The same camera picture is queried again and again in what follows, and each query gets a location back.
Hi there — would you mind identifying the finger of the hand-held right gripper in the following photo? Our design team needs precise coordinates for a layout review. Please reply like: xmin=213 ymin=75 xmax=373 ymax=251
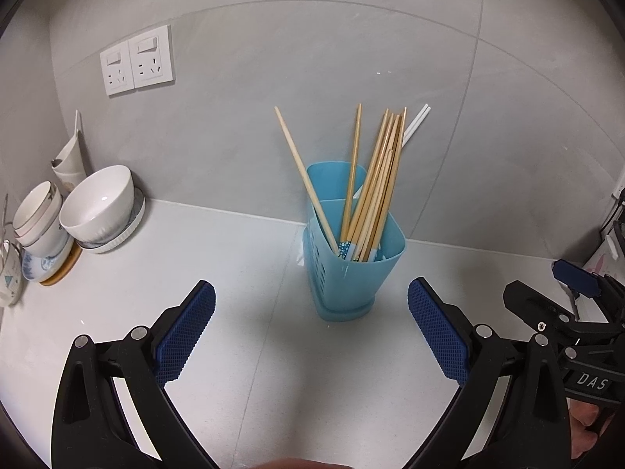
xmin=503 ymin=280 xmax=582 ymax=338
xmin=552 ymin=258 xmax=625 ymax=324

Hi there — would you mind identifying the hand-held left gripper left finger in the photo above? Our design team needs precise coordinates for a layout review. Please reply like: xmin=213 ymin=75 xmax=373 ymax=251
xmin=51 ymin=280 xmax=220 ymax=469

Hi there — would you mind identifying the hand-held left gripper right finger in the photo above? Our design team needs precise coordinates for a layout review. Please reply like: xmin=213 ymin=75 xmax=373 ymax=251
xmin=407 ymin=276 xmax=572 ymax=469

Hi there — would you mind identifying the blue plastic utensil holder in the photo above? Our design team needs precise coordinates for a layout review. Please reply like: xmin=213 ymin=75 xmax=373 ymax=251
xmin=302 ymin=161 xmax=407 ymax=322

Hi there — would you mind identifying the red floral end pale chopstick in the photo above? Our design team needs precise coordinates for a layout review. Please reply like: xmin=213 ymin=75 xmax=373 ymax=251
xmin=371 ymin=106 xmax=407 ymax=261

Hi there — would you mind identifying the person's right hand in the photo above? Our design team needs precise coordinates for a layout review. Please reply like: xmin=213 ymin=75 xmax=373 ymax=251
xmin=569 ymin=399 xmax=614 ymax=456

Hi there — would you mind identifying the white pink flowered rice cooker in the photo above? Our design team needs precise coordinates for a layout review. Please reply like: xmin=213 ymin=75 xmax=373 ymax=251
xmin=583 ymin=215 xmax=625 ymax=284

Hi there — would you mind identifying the white ribbed dish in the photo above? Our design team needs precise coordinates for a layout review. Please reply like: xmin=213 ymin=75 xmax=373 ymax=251
xmin=78 ymin=186 xmax=147 ymax=255

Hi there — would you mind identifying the round wooden plate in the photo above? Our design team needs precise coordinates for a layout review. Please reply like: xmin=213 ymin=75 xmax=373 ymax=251
xmin=39 ymin=244 xmax=83 ymax=288

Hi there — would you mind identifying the large white bowl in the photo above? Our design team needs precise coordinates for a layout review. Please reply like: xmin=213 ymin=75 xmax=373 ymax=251
xmin=59 ymin=165 xmax=135 ymax=244

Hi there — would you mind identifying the white stacked bowl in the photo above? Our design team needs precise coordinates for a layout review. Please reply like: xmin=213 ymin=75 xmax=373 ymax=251
xmin=17 ymin=215 xmax=72 ymax=258

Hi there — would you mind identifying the white triangle patterned cup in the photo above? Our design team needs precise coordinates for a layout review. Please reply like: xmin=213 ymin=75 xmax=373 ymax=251
xmin=0 ymin=239 xmax=24 ymax=308

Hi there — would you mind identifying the stack of small bowls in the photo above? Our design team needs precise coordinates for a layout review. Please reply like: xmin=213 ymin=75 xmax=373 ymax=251
xmin=12 ymin=181 xmax=64 ymax=236

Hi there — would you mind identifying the white switch socket panel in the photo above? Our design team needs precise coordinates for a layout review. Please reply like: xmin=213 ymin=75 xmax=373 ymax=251
xmin=128 ymin=24 xmax=175 ymax=90
xmin=100 ymin=41 xmax=136 ymax=97

